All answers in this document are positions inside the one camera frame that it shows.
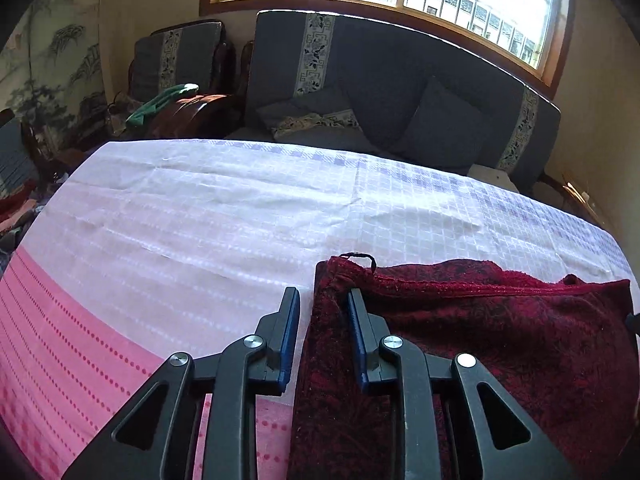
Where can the blue cushioned side chair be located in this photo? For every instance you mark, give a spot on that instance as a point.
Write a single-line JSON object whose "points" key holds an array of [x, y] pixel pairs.
{"points": [[16, 165]]}

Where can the blue grey armchair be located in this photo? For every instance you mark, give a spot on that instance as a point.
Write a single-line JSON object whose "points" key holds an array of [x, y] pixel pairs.
{"points": [[190, 53]]}

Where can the blue grey patterned sofa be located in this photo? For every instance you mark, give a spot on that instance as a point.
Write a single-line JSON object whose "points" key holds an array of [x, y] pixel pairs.
{"points": [[384, 69]]}

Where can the painted folding screen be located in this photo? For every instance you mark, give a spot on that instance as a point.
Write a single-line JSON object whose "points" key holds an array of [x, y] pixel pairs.
{"points": [[51, 73]]}

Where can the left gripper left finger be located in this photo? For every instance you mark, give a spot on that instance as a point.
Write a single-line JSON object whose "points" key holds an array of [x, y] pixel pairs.
{"points": [[198, 414]]}

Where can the dark red floral sweater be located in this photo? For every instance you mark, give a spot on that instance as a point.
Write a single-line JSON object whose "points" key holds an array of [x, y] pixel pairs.
{"points": [[562, 350]]}

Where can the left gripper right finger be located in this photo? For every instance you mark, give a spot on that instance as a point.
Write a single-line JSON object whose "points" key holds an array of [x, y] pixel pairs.
{"points": [[450, 416]]}

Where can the blue throw pillow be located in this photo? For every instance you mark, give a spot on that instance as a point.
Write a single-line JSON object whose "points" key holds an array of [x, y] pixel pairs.
{"points": [[444, 133]]}

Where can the round wooden side table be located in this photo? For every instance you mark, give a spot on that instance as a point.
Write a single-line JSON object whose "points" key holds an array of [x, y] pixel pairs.
{"points": [[573, 201]]}

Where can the small blue cushion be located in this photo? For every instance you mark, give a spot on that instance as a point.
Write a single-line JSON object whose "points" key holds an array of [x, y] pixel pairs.
{"points": [[325, 109]]}

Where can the pink white checked bedsheet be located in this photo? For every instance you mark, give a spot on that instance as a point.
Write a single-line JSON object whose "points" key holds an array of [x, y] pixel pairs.
{"points": [[155, 247]]}

